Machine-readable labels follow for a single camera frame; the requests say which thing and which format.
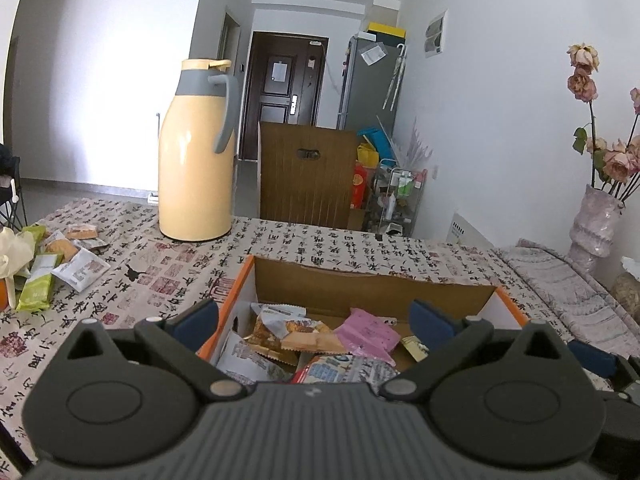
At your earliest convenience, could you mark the wire storage rack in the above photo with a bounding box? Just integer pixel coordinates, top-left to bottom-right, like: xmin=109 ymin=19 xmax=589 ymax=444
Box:
xmin=372 ymin=158 xmax=426 ymax=236

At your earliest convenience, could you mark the green snack bar packet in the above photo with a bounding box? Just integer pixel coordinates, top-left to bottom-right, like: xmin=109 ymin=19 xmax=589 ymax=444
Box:
xmin=19 ymin=225 xmax=48 ymax=250
xmin=15 ymin=254 xmax=64 ymax=313

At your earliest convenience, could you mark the clear biscuit packet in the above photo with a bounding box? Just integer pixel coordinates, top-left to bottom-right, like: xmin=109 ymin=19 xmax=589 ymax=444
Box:
xmin=279 ymin=331 xmax=348 ymax=354

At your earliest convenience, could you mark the white torn snack packet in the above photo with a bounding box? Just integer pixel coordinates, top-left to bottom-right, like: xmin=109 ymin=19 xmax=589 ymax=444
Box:
xmin=216 ymin=331 xmax=296 ymax=385

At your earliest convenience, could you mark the yellow black box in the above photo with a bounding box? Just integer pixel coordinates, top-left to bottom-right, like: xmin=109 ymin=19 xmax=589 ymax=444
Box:
xmin=367 ymin=21 xmax=407 ymax=38

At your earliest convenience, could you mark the pink snack packet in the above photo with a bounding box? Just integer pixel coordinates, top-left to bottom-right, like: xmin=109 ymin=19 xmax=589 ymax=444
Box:
xmin=332 ymin=307 xmax=402 ymax=365

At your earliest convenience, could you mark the white cracker packet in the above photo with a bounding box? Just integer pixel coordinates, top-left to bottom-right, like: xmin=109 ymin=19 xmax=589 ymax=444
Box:
xmin=247 ymin=302 xmax=333 ymax=348

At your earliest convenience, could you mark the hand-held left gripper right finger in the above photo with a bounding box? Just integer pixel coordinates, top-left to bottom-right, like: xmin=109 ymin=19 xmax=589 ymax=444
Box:
xmin=380 ymin=298 xmax=563 ymax=401

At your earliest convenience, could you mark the metal pole stand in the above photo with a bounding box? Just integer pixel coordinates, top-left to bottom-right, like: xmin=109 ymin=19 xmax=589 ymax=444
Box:
xmin=148 ymin=111 xmax=163 ymax=205

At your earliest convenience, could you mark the pink ribbed vase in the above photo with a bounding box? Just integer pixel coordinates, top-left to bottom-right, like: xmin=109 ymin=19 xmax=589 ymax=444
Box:
xmin=569 ymin=183 xmax=626 ymax=276

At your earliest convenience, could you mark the black folding chair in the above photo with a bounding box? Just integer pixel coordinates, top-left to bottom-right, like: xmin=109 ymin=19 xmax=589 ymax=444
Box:
xmin=0 ymin=144 xmax=28 ymax=231

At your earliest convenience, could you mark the grey quilted blanket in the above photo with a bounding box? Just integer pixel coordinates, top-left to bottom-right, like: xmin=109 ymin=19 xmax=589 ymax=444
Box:
xmin=495 ymin=238 xmax=640 ymax=361

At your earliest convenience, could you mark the cream crumpled bag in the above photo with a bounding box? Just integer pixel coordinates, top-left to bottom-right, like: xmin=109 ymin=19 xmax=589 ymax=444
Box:
xmin=0 ymin=227 xmax=36 ymax=281

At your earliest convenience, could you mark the clear plastic document sleeve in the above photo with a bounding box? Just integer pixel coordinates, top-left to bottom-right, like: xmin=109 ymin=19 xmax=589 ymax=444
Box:
xmin=360 ymin=44 xmax=388 ymax=66

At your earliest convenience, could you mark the dried pink rose bouquet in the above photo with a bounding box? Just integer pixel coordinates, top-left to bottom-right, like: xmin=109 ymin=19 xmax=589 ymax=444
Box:
xmin=566 ymin=42 xmax=640 ymax=196

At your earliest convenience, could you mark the folded white umbrella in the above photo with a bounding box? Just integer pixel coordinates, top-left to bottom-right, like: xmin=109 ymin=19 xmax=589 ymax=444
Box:
xmin=382 ymin=43 xmax=408 ymax=111

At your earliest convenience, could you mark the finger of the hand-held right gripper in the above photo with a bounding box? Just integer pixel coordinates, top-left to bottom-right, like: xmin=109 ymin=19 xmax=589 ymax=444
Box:
xmin=567 ymin=340 xmax=640 ymax=388

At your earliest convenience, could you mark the glass jar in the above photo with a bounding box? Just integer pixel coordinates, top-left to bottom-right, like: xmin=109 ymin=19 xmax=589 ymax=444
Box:
xmin=612 ymin=257 xmax=640 ymax=321

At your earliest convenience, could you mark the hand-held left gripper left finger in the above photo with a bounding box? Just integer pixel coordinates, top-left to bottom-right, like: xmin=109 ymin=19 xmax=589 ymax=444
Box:
xmin=62 ymin=298 xmax=246 ymax=401

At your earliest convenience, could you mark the yellow thermos jug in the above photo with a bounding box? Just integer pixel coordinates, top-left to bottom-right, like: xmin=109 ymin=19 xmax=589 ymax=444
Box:
xmin=157 ymin=58 xmax=240 ymax=242

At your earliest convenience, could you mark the orange cardboard box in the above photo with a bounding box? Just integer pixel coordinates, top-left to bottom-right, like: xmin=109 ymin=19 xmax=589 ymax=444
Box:
xmin=196 ymin=255 xmax=531 ymax=386

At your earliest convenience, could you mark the blue plastic item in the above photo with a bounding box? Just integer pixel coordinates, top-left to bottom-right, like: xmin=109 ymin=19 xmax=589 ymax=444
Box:
xmin=356 ymin=126 xmax=396 ymax=158

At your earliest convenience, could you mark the wooden chair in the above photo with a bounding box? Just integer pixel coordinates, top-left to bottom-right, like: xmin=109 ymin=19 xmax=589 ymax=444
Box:
xmin=258 ymin=121 xmax=358 ymax=231

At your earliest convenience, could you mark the white wall panel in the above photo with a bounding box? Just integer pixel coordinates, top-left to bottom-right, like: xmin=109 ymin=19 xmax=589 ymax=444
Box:
xmin=422 ymin=9 xmax=449 ymax=58

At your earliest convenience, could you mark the dark brown door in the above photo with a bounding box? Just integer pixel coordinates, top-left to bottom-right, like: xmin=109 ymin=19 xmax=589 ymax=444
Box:
xmin=239 ymin=31 xmax=330 ymax=161

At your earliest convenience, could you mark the grey refrigerator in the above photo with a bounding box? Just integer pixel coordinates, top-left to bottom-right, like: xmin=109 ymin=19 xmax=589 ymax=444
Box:
xmin=337 ymin=32 xmax=408 ymax=133

